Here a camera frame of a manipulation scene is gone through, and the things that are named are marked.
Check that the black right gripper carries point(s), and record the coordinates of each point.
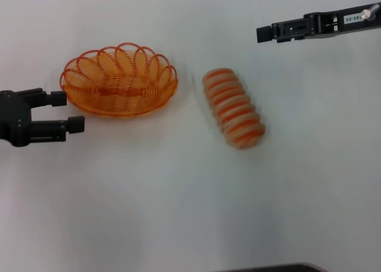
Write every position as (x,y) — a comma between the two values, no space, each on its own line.
(345,23)

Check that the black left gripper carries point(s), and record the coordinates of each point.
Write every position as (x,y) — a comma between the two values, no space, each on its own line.
(13,117)

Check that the orange striped bread loaf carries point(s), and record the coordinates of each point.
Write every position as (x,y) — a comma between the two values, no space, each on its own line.
(235,111)

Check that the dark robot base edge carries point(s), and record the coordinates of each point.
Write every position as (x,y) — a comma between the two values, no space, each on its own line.
(274,268)

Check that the silver metal fitting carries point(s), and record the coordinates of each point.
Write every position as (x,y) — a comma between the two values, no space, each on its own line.
(369,13)

